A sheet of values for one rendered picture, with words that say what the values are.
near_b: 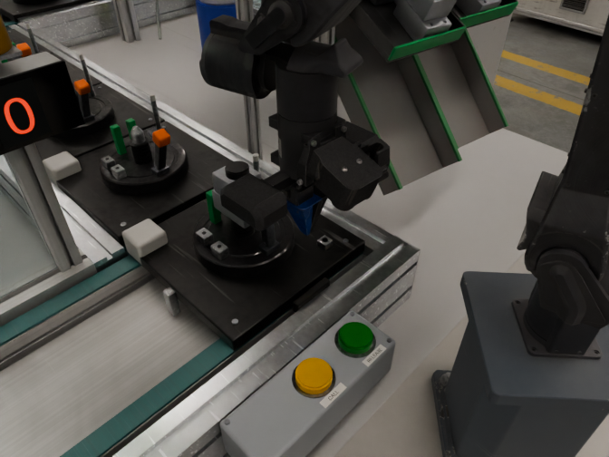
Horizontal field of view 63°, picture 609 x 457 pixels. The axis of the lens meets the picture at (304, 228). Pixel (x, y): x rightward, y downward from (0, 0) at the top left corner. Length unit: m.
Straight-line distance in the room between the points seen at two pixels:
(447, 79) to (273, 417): 0.64
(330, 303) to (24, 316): 0.39
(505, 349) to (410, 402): 0.22
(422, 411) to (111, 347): 0.40
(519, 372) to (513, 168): 0.69
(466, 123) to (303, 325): 0.49
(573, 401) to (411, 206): 0.55
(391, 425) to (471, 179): 0.57
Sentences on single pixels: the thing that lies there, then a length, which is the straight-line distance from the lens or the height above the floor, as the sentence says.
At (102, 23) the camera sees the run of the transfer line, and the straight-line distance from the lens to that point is 1.82.
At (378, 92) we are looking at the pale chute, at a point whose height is 1.10.
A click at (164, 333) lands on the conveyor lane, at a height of 0.92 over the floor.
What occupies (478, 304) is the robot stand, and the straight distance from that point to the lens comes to 0.53.
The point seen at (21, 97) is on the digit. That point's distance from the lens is 0.57.
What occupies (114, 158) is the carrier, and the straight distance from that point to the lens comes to 0.89.
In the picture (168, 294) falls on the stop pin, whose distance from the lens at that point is 0.65.
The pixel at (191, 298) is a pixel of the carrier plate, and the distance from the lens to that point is 0.64.
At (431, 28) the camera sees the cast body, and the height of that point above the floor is 1.22.
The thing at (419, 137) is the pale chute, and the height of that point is 1.03.
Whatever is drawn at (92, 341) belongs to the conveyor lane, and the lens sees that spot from 0.70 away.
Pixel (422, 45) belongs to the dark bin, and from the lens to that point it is 0.70.
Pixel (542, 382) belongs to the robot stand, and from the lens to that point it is 0.49.
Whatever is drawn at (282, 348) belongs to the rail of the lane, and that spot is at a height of 0.96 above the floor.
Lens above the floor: 1.44
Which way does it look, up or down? 41 degrees down
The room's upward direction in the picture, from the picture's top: straight up
